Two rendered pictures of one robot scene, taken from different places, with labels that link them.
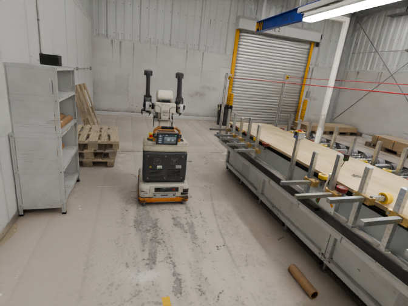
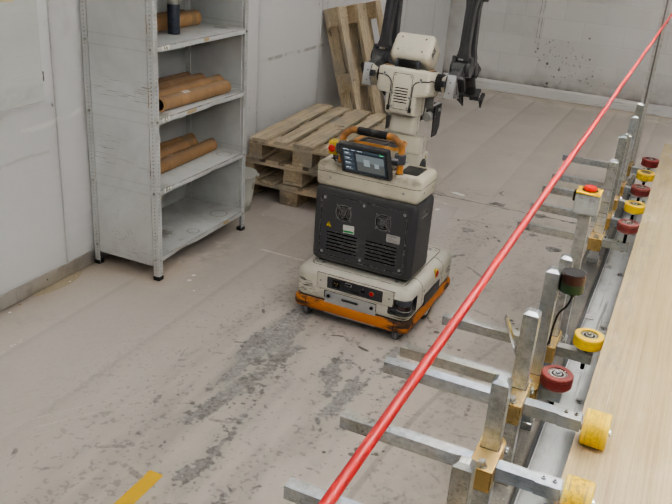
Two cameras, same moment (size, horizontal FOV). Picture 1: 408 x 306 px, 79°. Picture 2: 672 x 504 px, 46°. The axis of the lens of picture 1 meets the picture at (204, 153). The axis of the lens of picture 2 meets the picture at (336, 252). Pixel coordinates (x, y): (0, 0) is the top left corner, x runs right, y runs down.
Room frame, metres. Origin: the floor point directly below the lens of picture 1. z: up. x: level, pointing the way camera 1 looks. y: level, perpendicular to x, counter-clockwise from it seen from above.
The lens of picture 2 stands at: (0.14, -1.79, 1.95)
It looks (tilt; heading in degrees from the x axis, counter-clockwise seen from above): 24 degrees down; 41
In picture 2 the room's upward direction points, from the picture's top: 4 degrees clockwise
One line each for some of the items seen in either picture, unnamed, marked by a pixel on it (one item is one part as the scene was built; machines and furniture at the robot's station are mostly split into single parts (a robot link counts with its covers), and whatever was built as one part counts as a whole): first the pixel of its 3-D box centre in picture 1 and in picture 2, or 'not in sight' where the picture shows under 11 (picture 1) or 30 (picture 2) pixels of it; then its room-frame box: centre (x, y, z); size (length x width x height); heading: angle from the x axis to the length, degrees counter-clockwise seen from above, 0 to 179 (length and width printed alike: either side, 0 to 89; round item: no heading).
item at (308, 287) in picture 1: (302, 280); not in sight; (1.75, -0.96, 0.04); 0.30 x 0.08 x 0.08; 18
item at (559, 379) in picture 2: (340, 193); (554, 390); (1.81, -1.10, 0.85); 0.08 x 0.08 x 0.11
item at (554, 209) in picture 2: (241, 144); (581, 215); (3.18, -0.49, 0.81); 0.43 x 0.03 x 0.04; 108
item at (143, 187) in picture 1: (161, 183); (376, 276); (3.12, 0.53, 0.16); 0.67 x 0.64 x 0.25; 17
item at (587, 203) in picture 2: (299, 135); (587, 202); (2.31, -0.87, 1.18); 0.07 x 0.07 x 0.08; 18
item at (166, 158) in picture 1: (164, 156); (376, 205); (3.03, 0.50, 0.59); 0.55 x 0.34 x 0.83; 107
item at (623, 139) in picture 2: (248, 135); (611, 191); (3.25, -0.56, 0.93); 0.04 x 0.04 x 0.48; 18
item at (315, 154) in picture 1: (309, 176); (552, 331); (2.06, -0.95, 0.87); 0.04 x 0.04 x 0.48; 18
